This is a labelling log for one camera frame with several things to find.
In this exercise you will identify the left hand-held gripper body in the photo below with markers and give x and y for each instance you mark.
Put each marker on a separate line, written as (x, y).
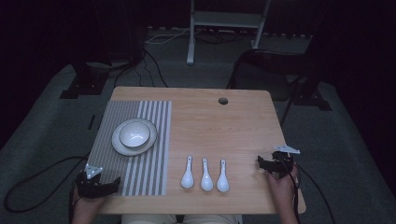
(90, 186)

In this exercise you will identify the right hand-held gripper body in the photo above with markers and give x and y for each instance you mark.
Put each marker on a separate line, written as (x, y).
(281, 163)

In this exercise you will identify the person's left hand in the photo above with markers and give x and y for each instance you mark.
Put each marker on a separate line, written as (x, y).
(88, 205)

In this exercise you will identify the person's right hand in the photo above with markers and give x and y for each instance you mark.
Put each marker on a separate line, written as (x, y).
(281, 189)

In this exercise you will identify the white plate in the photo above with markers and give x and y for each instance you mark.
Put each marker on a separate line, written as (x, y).
(120, 148)

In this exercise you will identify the grey striped placemat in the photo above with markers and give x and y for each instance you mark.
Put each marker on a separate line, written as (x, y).
(149, 174)

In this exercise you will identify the white ceramic spoon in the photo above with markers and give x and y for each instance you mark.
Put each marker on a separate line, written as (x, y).
(223, 183)
(187, 179)
(206, 182)

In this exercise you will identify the person's legs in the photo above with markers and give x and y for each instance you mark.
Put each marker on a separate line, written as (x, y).
(149, 219)

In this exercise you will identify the white bowl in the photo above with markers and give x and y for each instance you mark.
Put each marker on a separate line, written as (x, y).
(134, 134)

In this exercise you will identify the black stand base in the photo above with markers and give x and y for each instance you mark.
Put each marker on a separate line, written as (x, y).
(313, 99)
(82, 85)

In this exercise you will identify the white metal stand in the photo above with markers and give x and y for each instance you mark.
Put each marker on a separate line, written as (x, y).
(191, 40)

